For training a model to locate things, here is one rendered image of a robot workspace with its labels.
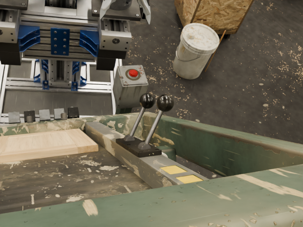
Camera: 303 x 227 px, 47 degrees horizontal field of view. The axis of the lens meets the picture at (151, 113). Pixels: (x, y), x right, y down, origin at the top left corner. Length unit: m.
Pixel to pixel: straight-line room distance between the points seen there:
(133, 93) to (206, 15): 1.66
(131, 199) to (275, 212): 0.10
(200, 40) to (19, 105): 1.39
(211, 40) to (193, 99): 0.48
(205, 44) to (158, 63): 0.46
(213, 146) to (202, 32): 1.97
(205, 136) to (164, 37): 2.31
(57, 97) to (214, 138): 1.58
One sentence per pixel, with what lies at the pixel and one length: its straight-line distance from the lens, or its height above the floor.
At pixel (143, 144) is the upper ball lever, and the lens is 0.72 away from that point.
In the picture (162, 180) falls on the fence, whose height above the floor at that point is 1.57.
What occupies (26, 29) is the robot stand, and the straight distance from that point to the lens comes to 1.73.
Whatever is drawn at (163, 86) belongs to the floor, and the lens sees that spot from 2.80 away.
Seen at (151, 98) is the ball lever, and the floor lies 1.43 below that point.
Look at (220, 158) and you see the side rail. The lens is 0.89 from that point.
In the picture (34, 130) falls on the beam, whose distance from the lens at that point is 1.38.
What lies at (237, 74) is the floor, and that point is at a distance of 3.16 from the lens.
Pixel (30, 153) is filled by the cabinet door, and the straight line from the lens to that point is 0.98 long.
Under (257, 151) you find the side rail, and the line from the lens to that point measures 0.75.
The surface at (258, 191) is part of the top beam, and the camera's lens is 0.29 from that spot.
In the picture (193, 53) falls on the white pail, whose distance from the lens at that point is 2.70.
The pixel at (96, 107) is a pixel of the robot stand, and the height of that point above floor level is 0.21.
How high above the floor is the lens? 2.07
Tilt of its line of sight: 53 degrees down
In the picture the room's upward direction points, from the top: 21 degrees clockwise
